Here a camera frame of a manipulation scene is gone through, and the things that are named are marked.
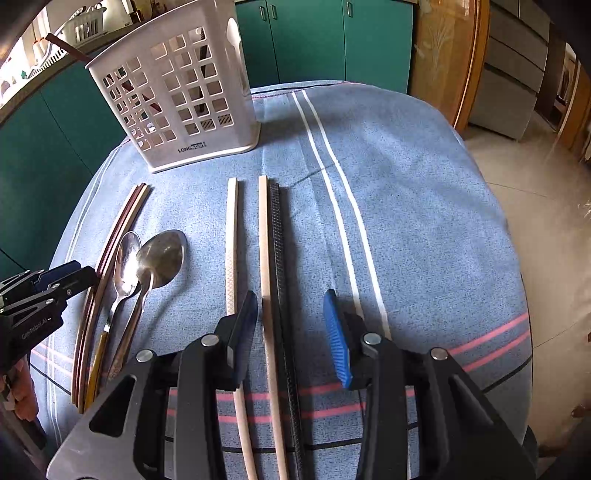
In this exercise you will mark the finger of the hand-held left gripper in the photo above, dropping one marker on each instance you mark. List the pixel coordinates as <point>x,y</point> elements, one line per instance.
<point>81,280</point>
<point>57,273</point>

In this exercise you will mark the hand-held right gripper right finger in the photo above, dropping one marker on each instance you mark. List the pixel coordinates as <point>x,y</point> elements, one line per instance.
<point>334,337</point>

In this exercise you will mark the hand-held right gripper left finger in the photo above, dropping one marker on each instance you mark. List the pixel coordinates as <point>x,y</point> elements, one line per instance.
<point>246,323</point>

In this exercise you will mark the plain cream chopstick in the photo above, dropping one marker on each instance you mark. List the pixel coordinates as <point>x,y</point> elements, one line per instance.
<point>265,258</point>

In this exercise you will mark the dark red chopstick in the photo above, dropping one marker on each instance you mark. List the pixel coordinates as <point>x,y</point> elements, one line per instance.
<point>132,217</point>
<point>64,46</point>
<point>122,217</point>

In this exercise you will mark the large metal spoon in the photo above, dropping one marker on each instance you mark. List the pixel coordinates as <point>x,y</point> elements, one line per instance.
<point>161,258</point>

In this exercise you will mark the cream patterned chopstick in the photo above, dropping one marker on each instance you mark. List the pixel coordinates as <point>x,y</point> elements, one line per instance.
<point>231,240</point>

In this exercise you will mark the white plastic utensil basket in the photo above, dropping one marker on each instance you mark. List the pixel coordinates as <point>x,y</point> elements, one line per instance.
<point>242,106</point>

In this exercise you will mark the person's left hand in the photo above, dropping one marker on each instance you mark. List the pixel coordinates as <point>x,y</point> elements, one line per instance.
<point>22,387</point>

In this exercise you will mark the blue striped cloth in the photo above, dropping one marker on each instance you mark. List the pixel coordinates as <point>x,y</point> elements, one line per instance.
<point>415,207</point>

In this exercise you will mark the white dish rack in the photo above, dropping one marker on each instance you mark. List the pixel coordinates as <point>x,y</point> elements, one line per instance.
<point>83,27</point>

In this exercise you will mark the wooden door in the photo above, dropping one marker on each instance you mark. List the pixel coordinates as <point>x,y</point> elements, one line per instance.
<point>443,55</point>

